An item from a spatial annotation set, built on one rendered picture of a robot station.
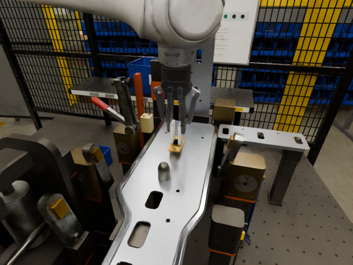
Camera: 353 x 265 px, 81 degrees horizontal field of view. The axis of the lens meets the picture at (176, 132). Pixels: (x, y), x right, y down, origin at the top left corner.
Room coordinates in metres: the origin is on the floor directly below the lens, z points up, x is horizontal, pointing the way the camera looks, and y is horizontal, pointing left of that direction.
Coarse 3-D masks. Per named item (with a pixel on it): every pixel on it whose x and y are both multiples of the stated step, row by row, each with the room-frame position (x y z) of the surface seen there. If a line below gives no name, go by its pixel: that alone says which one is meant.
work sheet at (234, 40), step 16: (240, 0) 1.02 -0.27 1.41; (256, 0) 1.00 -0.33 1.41; (224, 16) 1.03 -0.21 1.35; (240, 16) 1.02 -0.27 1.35; (256, 16) 1.00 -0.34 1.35; (224, 32) 1.03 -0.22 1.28; (240, 32) 1.01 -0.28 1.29; (224, 48) 1.03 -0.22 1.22; (240, 48) 1.01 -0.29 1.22; (240, 64) 1.01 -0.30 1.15
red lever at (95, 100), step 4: (92, 100) 0.58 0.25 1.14; (96, 100) 0.58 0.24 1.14; (100, 100) 0.59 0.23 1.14; (96, 104) 0.58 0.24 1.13; (100, 104) 0.58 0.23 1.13; (104, 104) 0.58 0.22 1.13; (100, 108) 0.58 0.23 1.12; (104, 108) 0.57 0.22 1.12; (108, 108) 0.58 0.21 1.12; (108, 112) 0.57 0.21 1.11; (112, 112) 0.57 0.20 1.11; (116, 112) 0.58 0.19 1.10; (112, 116) 0.57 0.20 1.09; (116, 116) 0.57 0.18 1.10; (120, 116) 0.57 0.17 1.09; (120, 120) 0.56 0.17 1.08; (124, 124) 0.56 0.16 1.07
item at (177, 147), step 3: (177, 138) 0.56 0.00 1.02; (183, 138) 0.56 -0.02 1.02; (174, 141) 0.53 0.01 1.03; (177, 141) 0.53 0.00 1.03; (183, 141) 0.54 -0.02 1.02; (171, 144) 0.53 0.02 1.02; (174, 144) 0.53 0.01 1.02; (177, 144) 0.52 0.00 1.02; (168, 147) 0.51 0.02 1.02; (171, 147) 0.51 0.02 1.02; (174, 147) 0.51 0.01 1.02; (177, 147) 0.51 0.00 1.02; (180, 147) 0.51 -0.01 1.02; (168, 150) 0.50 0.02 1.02; (171, 150) 0.49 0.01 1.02; (174, 150) 0.49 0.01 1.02; (177, 150) 0.49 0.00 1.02
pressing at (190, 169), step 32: (160, 128) 0.66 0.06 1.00; (192, 128) 0.66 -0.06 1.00; (160, 160) 0.47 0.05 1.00; (192, 160) 0.47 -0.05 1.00; (128, 192) 0.35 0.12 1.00; (160, 192) 0.35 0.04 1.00; (192, 192) 0.35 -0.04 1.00; (128, 224) 0.26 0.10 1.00; (160, 224) 0.27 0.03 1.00; (192, 224) 0.27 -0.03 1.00; (128, 256) 0.20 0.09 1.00; (160, 256) 0.20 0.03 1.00
